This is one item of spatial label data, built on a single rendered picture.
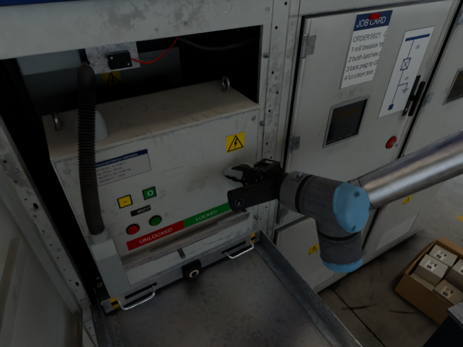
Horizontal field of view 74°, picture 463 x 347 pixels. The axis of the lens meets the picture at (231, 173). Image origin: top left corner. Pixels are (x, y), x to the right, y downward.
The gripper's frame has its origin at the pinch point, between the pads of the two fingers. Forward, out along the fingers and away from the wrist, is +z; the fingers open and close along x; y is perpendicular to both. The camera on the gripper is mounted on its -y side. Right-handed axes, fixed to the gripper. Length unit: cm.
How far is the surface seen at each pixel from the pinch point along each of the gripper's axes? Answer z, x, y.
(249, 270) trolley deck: 1.9, -38.4, 2.6
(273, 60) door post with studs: -5.5, 25.5, 19.4
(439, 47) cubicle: -23, 14, 92
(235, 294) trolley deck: -1.0, -39.1, -6.8
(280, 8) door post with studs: -8.8, 36.9, 19.9
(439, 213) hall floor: -9, -129, 195
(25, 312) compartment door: 7, -8, -52
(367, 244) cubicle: 4, -95, 95
